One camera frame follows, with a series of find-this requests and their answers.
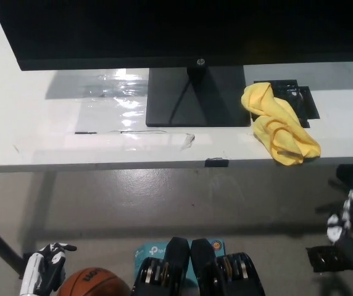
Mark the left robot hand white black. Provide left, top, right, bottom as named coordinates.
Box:
left=19, top=242, right=78, bottom=296

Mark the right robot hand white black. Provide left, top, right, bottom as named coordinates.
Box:
left=326, top=187, right=353, bottom=245

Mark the crumpled clear tape scrap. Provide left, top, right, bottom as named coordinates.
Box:
left=180, top=133, right=196, bottom=151

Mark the orange basketball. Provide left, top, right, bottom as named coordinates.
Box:
left=58, top=267, right=131, bottom=296

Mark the yellow microfiber cloth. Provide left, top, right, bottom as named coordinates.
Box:
left=241, top=82, right=322, bottom=166

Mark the black HP monitor with stand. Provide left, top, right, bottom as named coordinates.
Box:
left=0, top=0, right=353, bottom=128

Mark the black tape square marking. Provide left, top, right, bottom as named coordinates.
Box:
left=252, top=79, right=321, bottom=128

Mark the clear plastic film sheet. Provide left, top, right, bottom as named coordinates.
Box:
left=45, top=68, right=152, bottom=133

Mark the short black tape piece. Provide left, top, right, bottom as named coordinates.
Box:
left=205, top=157, right=230, bottom=168

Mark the teal tp-link box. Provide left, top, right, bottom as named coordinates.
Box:
left=133, top=237, right=226, bottom=286

